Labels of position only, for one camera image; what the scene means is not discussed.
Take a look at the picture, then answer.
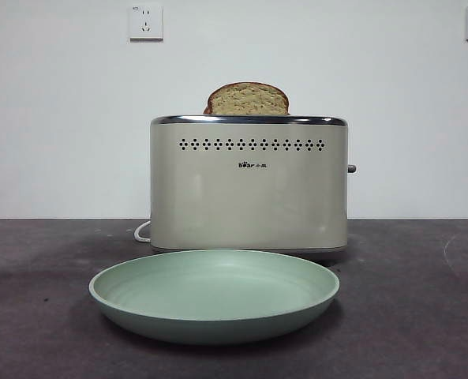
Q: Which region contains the pale green round plate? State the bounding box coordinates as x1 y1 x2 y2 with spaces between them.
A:
88 249 341 347

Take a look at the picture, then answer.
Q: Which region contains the white toaster power cord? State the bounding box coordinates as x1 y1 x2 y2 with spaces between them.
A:
134 220 152 242

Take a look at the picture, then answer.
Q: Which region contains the cream two-slot toaster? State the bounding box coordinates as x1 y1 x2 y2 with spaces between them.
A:
150 114 358 261

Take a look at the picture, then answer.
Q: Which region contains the large toasted bread slice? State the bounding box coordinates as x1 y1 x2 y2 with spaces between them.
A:
208 82 290 116

